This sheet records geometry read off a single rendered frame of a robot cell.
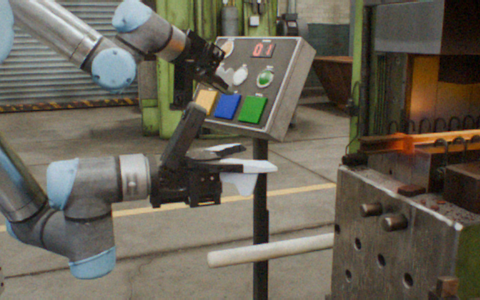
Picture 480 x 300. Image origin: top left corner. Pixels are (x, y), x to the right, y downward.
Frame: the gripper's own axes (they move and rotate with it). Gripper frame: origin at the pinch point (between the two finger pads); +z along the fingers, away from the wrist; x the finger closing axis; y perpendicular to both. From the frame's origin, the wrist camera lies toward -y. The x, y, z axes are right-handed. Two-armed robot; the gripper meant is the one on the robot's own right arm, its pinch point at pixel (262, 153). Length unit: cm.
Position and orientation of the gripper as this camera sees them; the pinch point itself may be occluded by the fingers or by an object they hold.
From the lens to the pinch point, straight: 83.2
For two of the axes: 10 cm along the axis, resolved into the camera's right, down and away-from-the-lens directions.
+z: 9.4, -0.8, 3.3
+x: 3.4, 2.3, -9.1
